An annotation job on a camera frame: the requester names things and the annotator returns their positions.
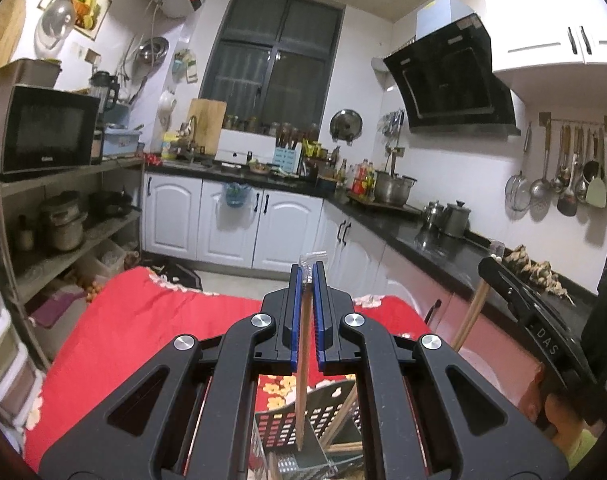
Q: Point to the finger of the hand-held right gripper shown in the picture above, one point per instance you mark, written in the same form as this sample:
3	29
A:
523	305

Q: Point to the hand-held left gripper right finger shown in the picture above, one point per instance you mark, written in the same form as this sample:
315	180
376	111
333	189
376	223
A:
319	320

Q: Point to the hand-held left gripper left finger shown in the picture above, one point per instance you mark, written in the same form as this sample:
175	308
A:
296	310

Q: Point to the wooden chopstick pair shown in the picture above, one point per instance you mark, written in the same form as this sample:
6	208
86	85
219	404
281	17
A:
471	310
303	410
348	447
341	422

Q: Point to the dark green utensil basket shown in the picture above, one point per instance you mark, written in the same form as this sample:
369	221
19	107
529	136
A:
283	417

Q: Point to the row of hanging cooking utensils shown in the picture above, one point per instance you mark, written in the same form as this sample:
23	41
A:
566	180

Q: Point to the person's right hand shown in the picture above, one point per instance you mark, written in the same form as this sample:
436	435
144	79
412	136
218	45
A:
558	412

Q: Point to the pile of ginger roots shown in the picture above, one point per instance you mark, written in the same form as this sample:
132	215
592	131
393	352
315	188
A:
538	272

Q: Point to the white lower kitchen cabinets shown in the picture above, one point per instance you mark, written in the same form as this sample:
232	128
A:
278	230

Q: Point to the black kitchen countertop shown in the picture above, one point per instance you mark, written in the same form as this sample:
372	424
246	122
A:
433	255

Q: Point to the steel pot with lid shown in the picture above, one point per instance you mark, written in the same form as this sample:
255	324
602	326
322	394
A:
457	220

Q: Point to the small steel kettle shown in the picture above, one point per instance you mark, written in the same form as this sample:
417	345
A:
433	215

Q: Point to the blue plastic bag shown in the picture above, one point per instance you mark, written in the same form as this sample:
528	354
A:
237	195

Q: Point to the red floral blanket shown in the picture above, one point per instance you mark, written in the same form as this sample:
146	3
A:
158	320

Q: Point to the orange oil bottle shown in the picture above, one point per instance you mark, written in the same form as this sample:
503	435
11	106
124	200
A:
363	180

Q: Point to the blue white knife holder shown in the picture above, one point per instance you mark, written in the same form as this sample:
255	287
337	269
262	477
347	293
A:
287	160

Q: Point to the steel stockpot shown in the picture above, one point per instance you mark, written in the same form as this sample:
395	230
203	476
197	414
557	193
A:
394	189

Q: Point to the white countertop appliance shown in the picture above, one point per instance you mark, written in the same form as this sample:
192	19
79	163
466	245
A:
246	147

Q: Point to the steel pot lid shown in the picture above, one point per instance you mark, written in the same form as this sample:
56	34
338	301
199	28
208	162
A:
347	125

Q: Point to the wooden cutting board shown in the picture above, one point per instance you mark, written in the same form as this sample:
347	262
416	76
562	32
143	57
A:
208	125

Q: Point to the yellow bottle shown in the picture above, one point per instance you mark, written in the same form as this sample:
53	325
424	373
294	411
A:
171	147

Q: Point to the black frying pan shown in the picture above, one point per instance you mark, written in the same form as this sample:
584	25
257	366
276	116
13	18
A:
113	205

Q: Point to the white hanging jug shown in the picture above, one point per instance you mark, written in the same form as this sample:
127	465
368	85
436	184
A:
167	107

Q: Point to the blue plastic box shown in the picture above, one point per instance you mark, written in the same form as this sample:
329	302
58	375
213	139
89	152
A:
123	141

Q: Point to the black range hood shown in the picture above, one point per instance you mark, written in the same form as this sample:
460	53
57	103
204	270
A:
448	70

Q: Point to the stacked grey pots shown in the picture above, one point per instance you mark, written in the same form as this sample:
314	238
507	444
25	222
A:
63	222

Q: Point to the dark framed window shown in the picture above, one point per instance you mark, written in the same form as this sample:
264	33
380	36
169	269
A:
273	60

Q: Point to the metal shelf rack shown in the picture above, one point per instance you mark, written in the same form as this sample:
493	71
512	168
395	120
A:
58	180

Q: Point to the black blender jug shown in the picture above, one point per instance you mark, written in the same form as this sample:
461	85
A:
104	92

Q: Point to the white upper kitchen cabinet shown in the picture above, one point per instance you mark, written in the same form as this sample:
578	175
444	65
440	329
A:
548	15

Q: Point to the hanging steel pan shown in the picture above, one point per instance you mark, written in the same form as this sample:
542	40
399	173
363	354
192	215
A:
153	51

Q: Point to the plastic drawer unit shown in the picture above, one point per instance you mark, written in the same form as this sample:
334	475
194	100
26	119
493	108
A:
3	360

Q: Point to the black microwave oven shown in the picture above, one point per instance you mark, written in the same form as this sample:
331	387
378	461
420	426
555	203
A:
43	127

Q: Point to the clear glass lid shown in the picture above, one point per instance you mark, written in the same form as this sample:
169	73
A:
55	25

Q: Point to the round bamboo tray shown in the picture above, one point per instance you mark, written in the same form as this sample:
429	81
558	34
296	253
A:
3	35

